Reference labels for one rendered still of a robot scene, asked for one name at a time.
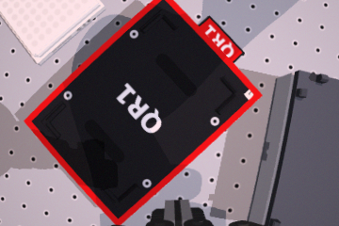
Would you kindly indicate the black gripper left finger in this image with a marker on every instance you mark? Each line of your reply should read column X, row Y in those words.
column 169, row 218

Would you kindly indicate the red sign with white lettering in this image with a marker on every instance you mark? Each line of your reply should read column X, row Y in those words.
column 221, row 39

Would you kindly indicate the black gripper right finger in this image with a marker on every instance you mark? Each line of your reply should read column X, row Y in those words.
column 194, row 216

